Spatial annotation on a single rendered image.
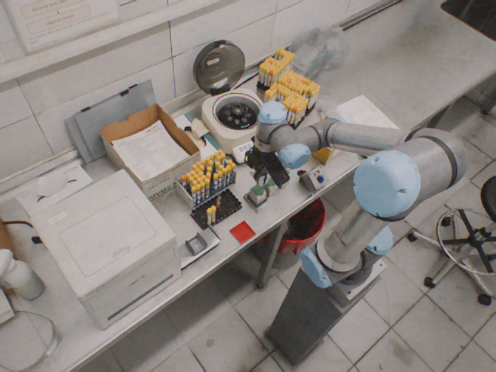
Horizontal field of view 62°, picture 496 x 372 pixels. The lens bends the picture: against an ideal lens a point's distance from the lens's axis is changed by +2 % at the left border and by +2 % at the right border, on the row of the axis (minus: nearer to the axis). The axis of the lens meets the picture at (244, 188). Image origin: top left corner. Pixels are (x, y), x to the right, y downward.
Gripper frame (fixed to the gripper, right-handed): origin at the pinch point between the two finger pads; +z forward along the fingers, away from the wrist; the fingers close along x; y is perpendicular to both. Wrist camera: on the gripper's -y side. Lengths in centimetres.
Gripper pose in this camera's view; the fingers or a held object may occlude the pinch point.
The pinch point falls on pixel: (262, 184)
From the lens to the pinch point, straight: 140.3
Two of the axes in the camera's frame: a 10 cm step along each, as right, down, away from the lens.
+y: -6.3, -6.7, 3.8
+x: -7.7, 5.0, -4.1
